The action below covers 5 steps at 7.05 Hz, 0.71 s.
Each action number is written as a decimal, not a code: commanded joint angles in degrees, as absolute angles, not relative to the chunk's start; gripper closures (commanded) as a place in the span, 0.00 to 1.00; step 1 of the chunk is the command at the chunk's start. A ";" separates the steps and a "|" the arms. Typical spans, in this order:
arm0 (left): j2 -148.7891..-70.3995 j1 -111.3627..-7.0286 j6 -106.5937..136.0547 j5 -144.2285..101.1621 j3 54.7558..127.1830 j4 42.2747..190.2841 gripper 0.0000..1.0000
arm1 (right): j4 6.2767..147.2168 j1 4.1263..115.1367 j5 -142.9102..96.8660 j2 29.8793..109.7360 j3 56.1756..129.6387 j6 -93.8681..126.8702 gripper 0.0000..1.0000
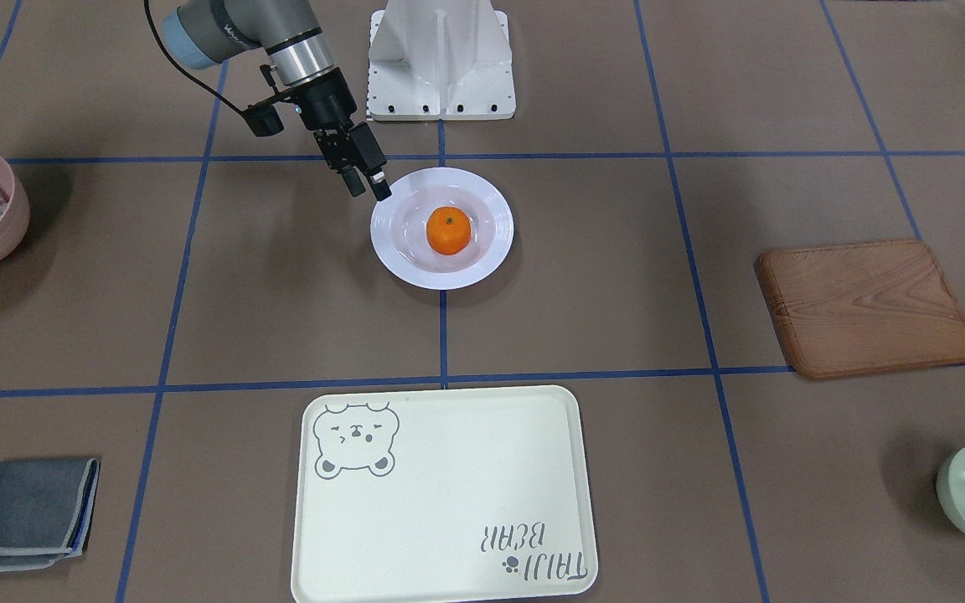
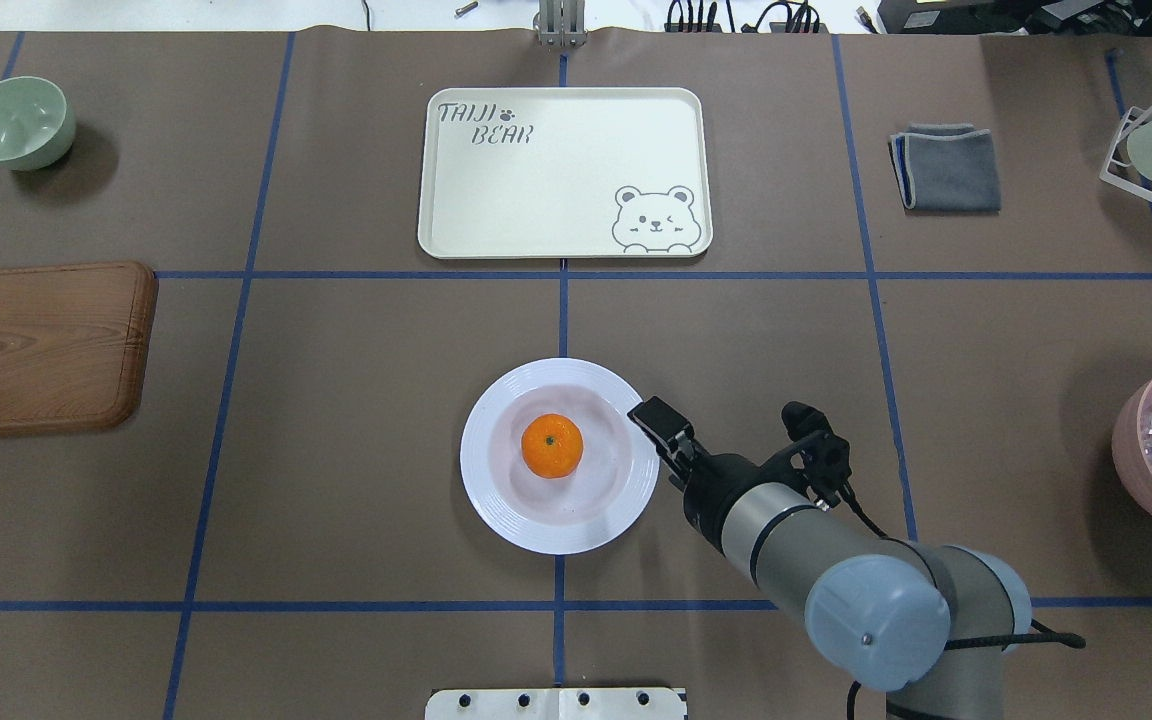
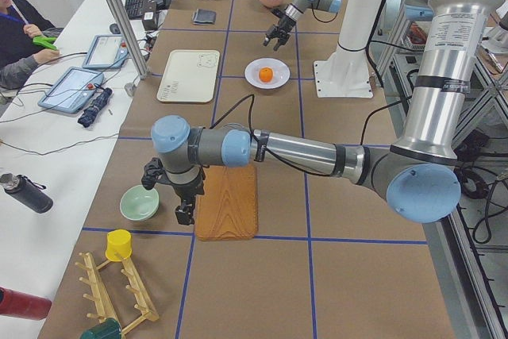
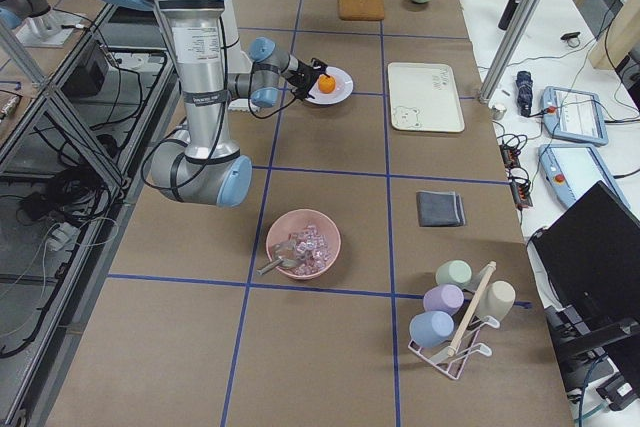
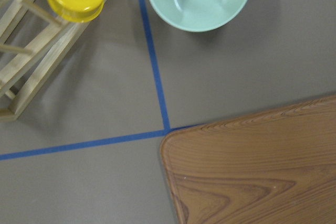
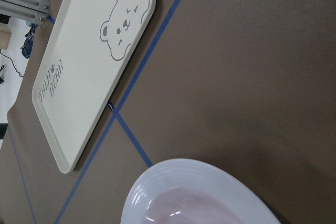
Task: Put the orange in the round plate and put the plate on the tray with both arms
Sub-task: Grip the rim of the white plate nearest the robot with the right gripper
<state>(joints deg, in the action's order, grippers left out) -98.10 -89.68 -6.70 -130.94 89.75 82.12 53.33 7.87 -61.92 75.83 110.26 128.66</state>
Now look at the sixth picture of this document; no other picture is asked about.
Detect cream bear print tray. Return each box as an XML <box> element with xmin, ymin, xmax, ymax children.
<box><xmin>32</xmin><ymin>0</ymin><xmax>156</xmax><ymax>174</ymax></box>

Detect white round plate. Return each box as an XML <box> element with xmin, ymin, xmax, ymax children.
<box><xmin>121</xmin><ymin>158</ymin><xmax>279</xmax><ymax>223</ymax></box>

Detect aluminium frame profile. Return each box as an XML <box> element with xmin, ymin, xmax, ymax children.
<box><xmin>1</xmin><ymin>0</ymin><xmax>50</xmax><ymax>25</ymax></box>

